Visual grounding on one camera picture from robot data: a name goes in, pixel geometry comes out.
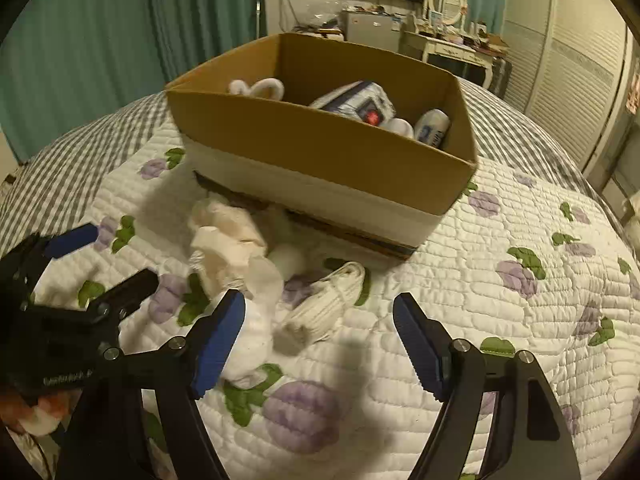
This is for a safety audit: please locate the white sock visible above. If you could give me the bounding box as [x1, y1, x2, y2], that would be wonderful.
[221, 244, 306, 389]

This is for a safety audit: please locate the cream lace cloth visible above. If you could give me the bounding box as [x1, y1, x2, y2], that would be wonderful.
[188, 197, 284, 309]

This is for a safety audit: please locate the white looped soft toy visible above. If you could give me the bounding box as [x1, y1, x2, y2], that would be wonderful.
[228, 78, 284, 101]

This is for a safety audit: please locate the grey checked bedsheet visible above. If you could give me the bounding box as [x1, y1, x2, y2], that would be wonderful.
[1, 79, 600, 254]

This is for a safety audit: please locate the white floral quilt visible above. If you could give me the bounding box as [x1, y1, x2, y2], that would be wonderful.
[29, 109, 640, 480]

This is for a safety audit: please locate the brown cardboard box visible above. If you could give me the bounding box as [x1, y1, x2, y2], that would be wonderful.
[165, 34, 478, 259]

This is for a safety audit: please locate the blue white tissue pack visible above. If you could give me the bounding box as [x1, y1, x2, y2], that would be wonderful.
[310, 80, 396, 126]

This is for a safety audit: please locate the white blue tube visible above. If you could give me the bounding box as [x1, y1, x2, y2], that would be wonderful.
[413, 108, 451, 148]

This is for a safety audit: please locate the white louvered wardrobe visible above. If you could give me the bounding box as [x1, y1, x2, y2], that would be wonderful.
[501, 0, 632, 172]

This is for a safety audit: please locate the grey mini fridge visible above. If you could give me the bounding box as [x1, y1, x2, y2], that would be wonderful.
[342, 11, 401, 52]

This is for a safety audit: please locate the white vanity table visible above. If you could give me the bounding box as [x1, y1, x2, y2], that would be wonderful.
[399, 32, 494, 90]

